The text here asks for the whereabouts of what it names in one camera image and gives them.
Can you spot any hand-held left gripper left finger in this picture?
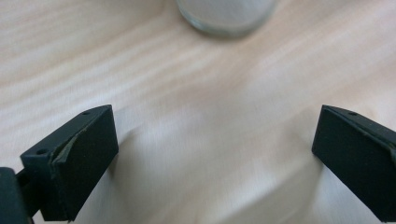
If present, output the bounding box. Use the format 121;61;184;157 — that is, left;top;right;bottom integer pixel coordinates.
20;105;120;222

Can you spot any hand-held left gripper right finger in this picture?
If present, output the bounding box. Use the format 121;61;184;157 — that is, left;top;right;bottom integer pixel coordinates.
312;105;396;223

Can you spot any white pitcher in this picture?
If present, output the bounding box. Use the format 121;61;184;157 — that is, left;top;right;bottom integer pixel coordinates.
175;0;278;37

